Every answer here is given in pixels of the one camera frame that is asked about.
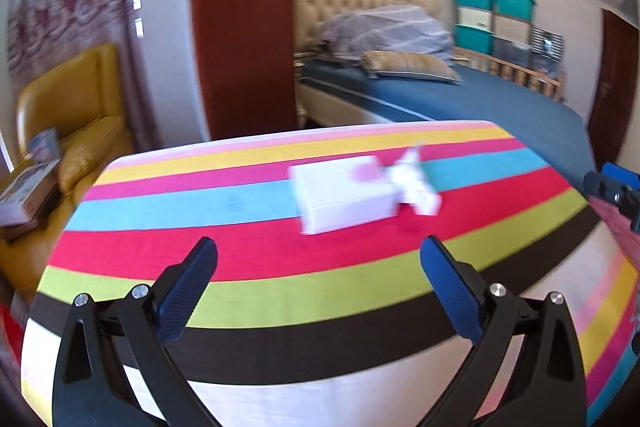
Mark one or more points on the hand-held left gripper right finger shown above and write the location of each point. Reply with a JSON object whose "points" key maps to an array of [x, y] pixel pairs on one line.
{"points": [[447, 287]]}

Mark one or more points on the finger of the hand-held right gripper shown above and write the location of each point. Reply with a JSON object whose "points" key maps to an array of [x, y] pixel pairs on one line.
{"points": [[620, 173], [607, 193]]}

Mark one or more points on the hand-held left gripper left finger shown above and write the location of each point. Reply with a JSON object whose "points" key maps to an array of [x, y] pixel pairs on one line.
{"points": [[185, 292]]}

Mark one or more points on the pink trash bag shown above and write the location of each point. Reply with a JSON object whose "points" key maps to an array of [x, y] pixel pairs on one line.
{"points": [[612, 221]]}

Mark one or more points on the white cardboard box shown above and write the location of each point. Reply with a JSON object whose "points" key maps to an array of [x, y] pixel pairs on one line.
{"points": [[340, 197]]}

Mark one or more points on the brown door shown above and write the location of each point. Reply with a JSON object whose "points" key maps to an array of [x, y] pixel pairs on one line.
{"points": [[612, 92]]}

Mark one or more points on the crumpled white plastic bag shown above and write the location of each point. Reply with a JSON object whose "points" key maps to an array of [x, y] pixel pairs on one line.
{"points": [[417, 192]]}

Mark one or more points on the striped multicolour tablecloth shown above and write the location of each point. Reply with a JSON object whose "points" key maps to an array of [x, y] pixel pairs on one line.
{"points": [[300, 267]]}

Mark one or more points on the bed with blue sheet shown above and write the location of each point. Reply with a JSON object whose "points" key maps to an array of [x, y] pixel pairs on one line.
{"points": [[500, 107]]}

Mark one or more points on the checkered bag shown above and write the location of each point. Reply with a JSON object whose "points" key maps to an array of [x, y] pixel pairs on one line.
{"points": [[547, 41]]}

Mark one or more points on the grey clear storage box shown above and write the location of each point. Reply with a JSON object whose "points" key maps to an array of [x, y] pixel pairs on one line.
{"points": [[511, 48]]}

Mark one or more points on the beige storage box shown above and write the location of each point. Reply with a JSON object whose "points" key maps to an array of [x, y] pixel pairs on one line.
{"points": [[511, 26]]}

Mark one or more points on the flat cardboard box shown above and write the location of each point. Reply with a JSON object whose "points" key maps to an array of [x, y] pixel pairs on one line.
{"points": [[25, 192]]}

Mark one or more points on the light blue book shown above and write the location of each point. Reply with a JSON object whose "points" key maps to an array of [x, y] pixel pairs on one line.
{"points": [[45, 144]]}

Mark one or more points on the yellow leather armchair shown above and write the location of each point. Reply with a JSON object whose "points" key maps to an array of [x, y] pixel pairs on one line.
{"points": [[95, 107]]}

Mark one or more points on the white storage box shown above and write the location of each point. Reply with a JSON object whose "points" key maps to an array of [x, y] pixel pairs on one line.
{"points": [[475, 17]]}

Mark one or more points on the striped pillow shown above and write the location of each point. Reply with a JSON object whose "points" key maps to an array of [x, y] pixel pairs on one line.
{"points": [[410, 64]]}

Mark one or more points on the grey duvet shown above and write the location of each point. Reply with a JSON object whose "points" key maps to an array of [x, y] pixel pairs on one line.
{"points": [[390, 32]]}

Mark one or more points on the brown wooden pillar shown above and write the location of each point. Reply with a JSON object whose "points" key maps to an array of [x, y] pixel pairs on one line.
{"points": [[240, 7]]}

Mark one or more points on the wooden crib rail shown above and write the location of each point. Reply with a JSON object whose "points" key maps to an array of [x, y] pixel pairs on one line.
{"points": [[515, 72]]}

